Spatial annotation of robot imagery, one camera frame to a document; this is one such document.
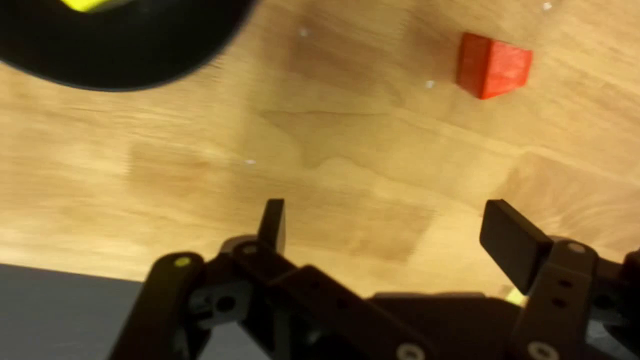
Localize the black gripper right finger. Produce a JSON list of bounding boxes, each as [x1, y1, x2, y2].
[[478, 198, 640, 360]]

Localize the black bowl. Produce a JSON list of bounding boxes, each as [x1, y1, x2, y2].
[[0, 0, 258, 93]]

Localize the yellow wooden cube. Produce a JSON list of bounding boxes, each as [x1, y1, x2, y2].
[[61, 0, 112, 14]]

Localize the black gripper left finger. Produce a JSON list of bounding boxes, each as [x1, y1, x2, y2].
[[108, 196, 429, 360]]

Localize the red wooden cube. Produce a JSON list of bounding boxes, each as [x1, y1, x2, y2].
[[454, 30, 536, 102]]

